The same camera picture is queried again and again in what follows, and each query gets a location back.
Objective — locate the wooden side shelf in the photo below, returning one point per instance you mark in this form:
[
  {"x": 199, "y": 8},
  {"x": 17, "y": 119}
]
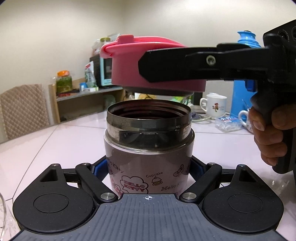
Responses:
[{"x": 79, "y": 104}]

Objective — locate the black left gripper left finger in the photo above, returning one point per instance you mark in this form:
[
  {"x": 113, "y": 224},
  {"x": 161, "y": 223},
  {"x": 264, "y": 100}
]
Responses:
[{"x": 59, "y": 200}]

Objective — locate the teal toaster oven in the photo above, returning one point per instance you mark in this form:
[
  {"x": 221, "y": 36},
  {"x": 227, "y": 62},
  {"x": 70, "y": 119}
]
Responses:
[{"x": 102, "y": 70}]

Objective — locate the green white packet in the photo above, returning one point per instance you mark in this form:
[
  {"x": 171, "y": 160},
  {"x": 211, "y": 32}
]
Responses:
[{"x": 89, "y": 75}]

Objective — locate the Hello Kitty thermos jar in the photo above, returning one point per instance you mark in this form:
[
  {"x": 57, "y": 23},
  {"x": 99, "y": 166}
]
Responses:
[{"x": 148, "y": 146}]

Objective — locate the orange lid pickle jar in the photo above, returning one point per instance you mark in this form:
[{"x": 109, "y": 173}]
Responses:
[{"x": 63, "y": 82}]

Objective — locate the clear glass bowl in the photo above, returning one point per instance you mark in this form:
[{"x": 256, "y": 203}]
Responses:
[{"x": 2, "y": 215}]

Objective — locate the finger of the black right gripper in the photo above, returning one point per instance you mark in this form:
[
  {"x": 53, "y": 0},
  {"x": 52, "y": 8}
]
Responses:
[{"x": 214, "y": 63}]

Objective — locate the person's right hand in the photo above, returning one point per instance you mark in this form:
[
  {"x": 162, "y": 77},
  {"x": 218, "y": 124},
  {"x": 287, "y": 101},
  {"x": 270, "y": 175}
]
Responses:
[{"x": 269, "y": 138}]

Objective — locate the clear plastic box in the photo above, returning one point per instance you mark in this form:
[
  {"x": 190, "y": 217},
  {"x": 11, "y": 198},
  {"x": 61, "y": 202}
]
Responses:
[{"x": 228, "y": 124}]

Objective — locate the quilted beige chair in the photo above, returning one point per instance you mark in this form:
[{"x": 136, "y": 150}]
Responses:
[{"x": 24, "y": 110}]

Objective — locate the glass jar white contents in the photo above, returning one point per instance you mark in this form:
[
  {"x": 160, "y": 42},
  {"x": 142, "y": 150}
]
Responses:
[{"x": 98, "y": 45}]

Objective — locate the blue thermos flask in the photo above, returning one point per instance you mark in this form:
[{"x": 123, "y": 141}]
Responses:
[{"x": 241, "y": 96}]

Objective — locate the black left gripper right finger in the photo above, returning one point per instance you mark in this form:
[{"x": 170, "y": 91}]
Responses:
[{"x": 236, "y": 200}]

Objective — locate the pink jar lid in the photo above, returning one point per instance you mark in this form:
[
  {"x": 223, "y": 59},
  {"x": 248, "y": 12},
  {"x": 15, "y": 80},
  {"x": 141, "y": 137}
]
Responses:
[{"x": 125, "y": 53}]

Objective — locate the white cartoon mug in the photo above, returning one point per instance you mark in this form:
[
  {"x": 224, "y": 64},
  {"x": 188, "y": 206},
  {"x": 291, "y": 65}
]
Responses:
[{"x": 214, "y": 105}]

